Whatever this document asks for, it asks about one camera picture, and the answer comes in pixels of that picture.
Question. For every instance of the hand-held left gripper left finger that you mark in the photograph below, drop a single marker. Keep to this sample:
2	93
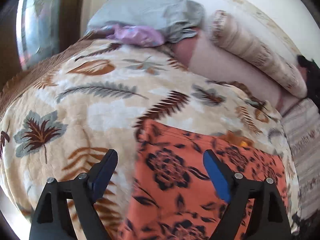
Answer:
102	180

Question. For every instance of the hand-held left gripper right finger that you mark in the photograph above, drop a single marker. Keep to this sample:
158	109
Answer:
216	177

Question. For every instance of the orange floral garment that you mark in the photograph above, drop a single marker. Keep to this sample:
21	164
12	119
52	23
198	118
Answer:
175	192

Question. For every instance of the leaf print blanket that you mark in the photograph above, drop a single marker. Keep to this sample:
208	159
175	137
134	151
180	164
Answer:
100	110

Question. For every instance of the striped floral flat pillow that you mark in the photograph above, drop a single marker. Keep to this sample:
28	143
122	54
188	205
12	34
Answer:
305	135

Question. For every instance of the mauve bolster cushion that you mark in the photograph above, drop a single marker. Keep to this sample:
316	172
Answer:
225	65

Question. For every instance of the striped floral bolster pillow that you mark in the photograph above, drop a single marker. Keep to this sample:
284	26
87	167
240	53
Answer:
250	47

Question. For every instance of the black clothing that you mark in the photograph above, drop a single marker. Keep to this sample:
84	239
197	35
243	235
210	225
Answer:
312	80

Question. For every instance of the purple floral cloth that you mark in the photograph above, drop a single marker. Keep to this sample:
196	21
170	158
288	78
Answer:
140	35

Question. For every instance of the stained glass window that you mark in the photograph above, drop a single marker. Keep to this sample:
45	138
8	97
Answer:
35	30

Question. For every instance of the grey pillow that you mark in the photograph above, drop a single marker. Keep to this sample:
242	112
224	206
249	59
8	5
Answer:
150	10

